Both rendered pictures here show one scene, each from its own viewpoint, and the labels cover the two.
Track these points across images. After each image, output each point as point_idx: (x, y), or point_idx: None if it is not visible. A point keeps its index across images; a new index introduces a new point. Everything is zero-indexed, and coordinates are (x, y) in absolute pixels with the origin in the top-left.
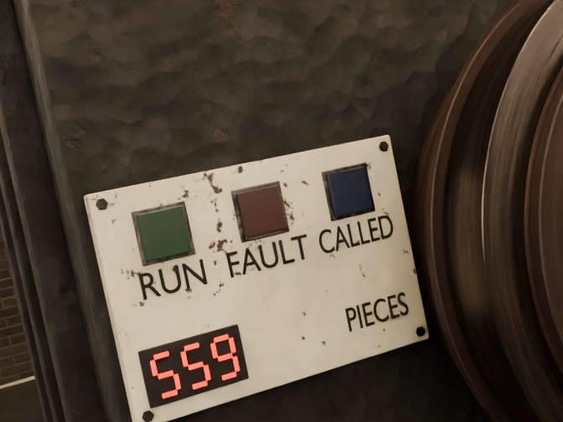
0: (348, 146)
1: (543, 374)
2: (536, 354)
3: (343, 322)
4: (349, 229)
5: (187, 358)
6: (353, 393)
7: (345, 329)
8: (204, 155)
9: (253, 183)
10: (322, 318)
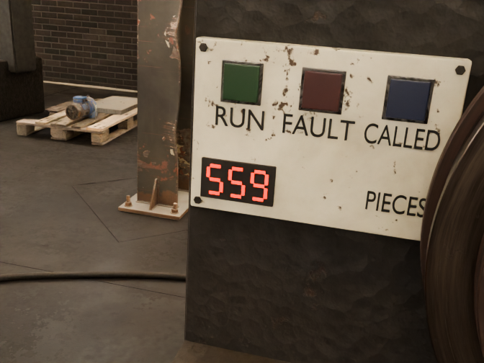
0: (424, 60)
1: (457, 328)
2: (457, 310)
3: (361, 199)
4: (396, 130)
5: (232, 175)
6: (359, 252)
7: (361, 205)
8: (299, 30)
9: (323, 66)
10: (346, 190)
